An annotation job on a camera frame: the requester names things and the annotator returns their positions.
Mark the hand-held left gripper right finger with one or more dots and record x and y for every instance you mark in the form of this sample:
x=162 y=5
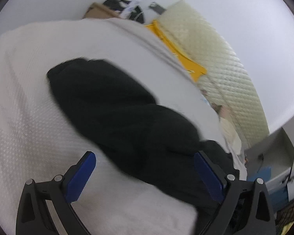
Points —
x=209 y=176

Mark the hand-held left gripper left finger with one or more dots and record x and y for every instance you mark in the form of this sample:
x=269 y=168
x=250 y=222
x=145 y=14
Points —
x=80 y=176

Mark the black garment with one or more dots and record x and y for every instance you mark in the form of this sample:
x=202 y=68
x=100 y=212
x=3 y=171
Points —
x=127 y=124

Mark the grey open box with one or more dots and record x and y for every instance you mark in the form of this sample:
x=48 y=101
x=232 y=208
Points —
x=272 y=151

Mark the blue box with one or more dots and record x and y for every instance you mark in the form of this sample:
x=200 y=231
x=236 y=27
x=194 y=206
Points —
x=278 y=195

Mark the white textured bed sheet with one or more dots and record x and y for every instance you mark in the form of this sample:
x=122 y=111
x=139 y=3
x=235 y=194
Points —
x=39 y=117

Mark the cream quilted mattress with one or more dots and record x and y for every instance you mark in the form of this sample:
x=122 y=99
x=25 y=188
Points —
x=218 y=71

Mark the yellow plastic board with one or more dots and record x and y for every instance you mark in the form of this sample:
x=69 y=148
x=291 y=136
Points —
x=178 y=51

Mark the brown cardboard box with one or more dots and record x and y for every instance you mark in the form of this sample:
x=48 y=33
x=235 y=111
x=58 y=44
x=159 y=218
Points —
x=98 y=11

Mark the pile of dark items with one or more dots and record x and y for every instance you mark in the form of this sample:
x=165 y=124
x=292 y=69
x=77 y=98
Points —
x=129 y=9

